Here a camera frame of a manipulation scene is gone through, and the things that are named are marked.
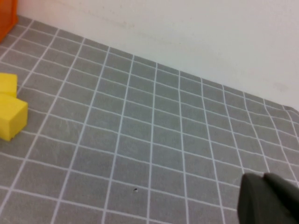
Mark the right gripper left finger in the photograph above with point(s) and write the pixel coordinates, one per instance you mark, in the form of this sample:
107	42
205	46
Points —
257	203

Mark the grey checked table mat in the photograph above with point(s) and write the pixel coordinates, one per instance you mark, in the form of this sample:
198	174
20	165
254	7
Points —
151	128

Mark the orange plastic cutlery holder crate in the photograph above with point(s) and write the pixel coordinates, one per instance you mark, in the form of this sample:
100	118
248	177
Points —
7	18

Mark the yellow foam cube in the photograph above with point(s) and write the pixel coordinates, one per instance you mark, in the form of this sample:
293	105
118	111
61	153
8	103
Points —
11	114
8	84

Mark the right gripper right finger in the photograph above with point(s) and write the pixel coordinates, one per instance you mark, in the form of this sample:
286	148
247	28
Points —
288	196

